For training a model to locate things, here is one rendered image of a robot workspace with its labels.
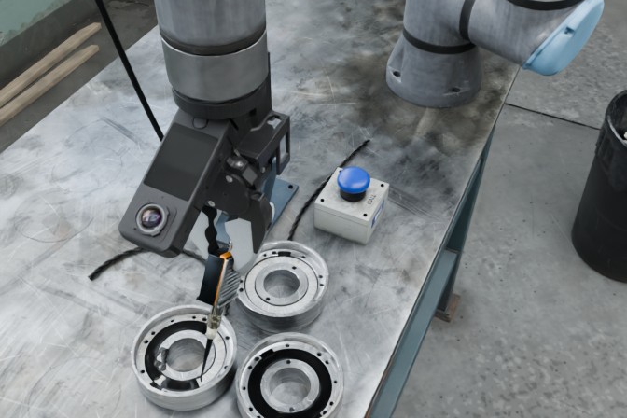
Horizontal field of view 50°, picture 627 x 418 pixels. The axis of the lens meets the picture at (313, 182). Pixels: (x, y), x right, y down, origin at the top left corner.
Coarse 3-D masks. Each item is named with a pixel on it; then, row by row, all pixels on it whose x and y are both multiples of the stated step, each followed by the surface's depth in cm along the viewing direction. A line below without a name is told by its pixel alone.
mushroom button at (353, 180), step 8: (352, 168) 82; (360, 168) 82; (344, 176) 81; (352, 176) 81; (360, 176) 81; (368, 176) 81; (344, 184) 80; (352, 184) 80; (360, 184) 80; (368, 184) 81; (352, 192) 80; (360, 192) 81
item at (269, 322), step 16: (272, 256) 78; (288, 256) 79; (304, 256) 78; (320, 256) 76; (272, 272) 77; (288, 272) 77; (320, 272) 76; (240, 288) 75; (256, 288) 75; (304, 288) 75; (320, 288) 75; (240, 304) 73; (272, 304) 73; (288, 304) 73; (320, 304) 73; (256, 320) 72; (272, 320) 71; (288, 320) 71; (304, 320) 72
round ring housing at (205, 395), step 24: (168, 312) 71; (192, 312) 72; (144, 336) 70; (192, 336) 70; (144, 360) 68; (168, 360) 70; (144, 384) 65; (216, 384) 65; (168, 408) 66; (192, 408) 66
